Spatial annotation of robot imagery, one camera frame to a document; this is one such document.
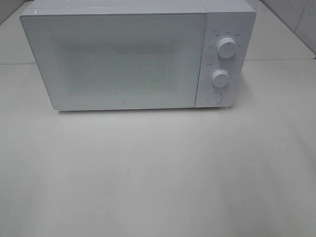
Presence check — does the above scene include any round door release button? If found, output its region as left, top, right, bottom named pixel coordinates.
left=207, top=92, right=223, bottom=105

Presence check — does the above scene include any white timer knob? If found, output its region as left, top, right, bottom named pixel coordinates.
left=211, top=69, right=230, bottom=88

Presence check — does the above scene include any white microwave door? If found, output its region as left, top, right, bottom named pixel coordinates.
left=21, top=13, right=206, bottom=111

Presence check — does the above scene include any white microwave oven body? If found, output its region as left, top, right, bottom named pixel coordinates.
left=20, top=0, right=256, bottom=108

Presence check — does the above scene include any upper white power knob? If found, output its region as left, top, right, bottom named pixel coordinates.
left=217, top=36, right=237, bottom=59

